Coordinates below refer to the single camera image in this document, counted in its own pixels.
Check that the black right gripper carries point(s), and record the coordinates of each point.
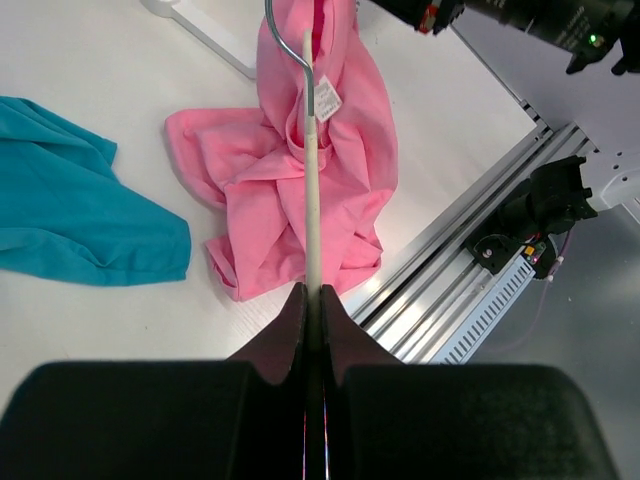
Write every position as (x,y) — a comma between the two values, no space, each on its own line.
(586,27)

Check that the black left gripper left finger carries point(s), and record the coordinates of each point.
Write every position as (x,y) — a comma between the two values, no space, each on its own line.
(239,418)

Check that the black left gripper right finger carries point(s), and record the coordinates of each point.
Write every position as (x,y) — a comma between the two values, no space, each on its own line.
(391,420)

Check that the cream hanger with metal hook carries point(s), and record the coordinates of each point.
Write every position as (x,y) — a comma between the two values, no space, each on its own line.
(313,254)

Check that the pink t shirt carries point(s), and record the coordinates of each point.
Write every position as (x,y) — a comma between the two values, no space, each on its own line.
(248,162)

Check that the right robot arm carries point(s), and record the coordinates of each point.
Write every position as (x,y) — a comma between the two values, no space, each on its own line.
(556,195)

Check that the teal t shirt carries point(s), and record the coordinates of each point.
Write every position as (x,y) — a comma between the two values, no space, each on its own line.
(65,215)

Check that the white and metal clothes rack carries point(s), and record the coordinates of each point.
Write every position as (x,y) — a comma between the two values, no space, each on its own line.
(213,34)

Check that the aluminium mounting rail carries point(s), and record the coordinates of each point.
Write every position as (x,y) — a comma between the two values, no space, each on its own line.
(466,145)

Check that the slotted white cable duct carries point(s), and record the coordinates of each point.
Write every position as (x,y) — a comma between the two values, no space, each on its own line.
(485,316)

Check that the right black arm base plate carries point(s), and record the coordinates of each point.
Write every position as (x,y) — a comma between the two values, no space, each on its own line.
(493,249)

